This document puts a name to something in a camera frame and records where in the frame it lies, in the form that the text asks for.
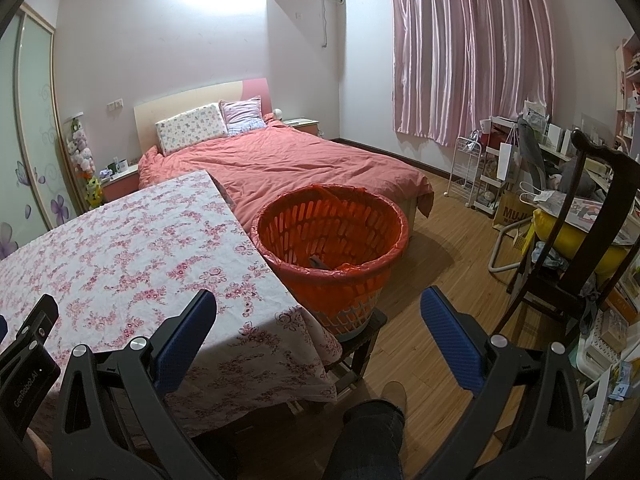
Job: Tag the white paper bag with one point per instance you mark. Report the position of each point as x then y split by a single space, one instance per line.
507 162

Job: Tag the hanging column of plush toys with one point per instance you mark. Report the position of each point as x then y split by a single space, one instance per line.
80 160

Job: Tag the yellow cushion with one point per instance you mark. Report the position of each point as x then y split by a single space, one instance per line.
575 245

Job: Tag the pink floral tablecloth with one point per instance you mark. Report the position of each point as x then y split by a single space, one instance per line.
150 260

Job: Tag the person's brown slipper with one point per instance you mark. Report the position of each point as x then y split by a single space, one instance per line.
396 392

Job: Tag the white tube frame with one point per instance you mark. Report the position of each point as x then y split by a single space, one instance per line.
495 260

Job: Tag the white storage trolley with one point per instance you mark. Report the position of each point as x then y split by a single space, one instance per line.
487 180

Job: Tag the pink nightstand with mugs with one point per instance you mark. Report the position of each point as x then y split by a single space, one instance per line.
120 182

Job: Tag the beige and pink headboard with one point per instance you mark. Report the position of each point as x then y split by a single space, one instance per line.
190 97

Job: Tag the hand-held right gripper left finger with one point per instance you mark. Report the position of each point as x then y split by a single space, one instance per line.
185 340

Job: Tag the flower print sliding wardrobe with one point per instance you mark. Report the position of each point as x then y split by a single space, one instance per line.
25 135

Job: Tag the white wall socket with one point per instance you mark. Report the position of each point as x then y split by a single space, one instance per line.
114 105

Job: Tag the dark wooden chair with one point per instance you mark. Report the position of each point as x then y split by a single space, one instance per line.
595 155

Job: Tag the person's left forearm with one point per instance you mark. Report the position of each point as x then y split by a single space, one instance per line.
39 452

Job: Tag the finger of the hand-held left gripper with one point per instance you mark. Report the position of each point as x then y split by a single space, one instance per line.
42 317

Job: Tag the bed with pink duvet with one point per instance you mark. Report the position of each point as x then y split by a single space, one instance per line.
300 160

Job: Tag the grey office chair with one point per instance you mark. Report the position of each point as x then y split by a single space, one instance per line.
532 152

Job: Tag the pink nightstand with book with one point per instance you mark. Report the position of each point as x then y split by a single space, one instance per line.
302 126

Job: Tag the pink striped pillow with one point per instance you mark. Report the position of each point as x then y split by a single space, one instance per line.
242 115

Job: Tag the orange plastic laundry basket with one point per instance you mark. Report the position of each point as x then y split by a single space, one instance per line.
345 285

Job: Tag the pink bookshelf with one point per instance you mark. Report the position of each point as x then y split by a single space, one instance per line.
630 90

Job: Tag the person's leg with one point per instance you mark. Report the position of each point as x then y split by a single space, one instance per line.
367 440

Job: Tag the brown paper bag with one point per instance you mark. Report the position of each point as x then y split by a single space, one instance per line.
512 212

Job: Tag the pink satin curtain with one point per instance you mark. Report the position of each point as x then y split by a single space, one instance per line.
470 50

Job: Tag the dark wooden stool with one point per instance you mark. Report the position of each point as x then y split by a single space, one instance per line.
372 332

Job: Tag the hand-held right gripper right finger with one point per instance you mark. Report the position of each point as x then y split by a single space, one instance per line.
450 345

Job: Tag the air conditioner pipe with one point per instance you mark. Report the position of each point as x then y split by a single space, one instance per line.
325 20

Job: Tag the small white round lamp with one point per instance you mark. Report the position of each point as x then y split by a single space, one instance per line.
279 113

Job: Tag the white mug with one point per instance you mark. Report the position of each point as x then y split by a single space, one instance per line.
121 164

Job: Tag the white floral pillow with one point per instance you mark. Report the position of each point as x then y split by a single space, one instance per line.
190 127

